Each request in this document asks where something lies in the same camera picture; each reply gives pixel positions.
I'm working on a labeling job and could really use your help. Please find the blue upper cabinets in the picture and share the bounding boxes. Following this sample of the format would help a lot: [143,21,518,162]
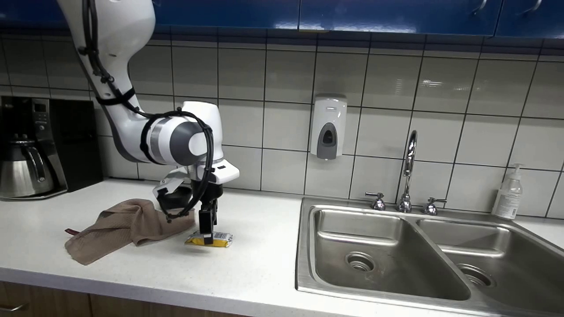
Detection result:
[0,0,564,38]

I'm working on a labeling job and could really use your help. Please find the black coffee machine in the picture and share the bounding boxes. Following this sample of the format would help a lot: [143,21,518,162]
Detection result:
[0,95,106,202]

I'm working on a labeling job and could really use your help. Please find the white wall soap dispenser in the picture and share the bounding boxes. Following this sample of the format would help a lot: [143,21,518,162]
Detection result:
[309,95,349,162]

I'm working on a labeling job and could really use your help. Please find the wooden lower cabinet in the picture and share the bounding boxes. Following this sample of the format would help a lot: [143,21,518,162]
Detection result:
[0,280,243,317]

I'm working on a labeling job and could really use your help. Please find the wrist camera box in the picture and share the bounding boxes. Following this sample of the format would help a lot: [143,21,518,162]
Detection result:
[152,169,196,200]

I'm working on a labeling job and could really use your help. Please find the chrome faucet handle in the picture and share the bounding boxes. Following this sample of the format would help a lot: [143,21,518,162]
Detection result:
[363,190,390,211]
[421,195,448,216]

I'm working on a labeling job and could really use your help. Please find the chrome faucet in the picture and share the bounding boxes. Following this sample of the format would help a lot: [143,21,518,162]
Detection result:
[397,128,420,215]

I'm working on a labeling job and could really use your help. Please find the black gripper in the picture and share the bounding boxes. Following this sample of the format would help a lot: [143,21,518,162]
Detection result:
[196,181,226,244]

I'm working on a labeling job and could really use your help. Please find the steel coffee carafe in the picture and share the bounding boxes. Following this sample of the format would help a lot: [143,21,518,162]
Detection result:
[0,139,67,200]

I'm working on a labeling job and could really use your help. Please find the metal drawer handle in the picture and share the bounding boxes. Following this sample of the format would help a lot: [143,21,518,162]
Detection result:
[0,301,30,313]

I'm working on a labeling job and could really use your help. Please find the stainless steel double sink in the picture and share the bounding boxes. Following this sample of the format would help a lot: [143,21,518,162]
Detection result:
[295,197,564,317]

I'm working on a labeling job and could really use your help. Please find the brown cloth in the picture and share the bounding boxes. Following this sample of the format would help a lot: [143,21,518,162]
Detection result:
[64,197,198,267]

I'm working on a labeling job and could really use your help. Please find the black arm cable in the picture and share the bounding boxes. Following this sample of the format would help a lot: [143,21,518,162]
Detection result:
[79,0,217,220]

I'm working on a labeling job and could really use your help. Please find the clear soap bottle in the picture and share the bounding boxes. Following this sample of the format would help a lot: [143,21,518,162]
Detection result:
[490,163,525,222]

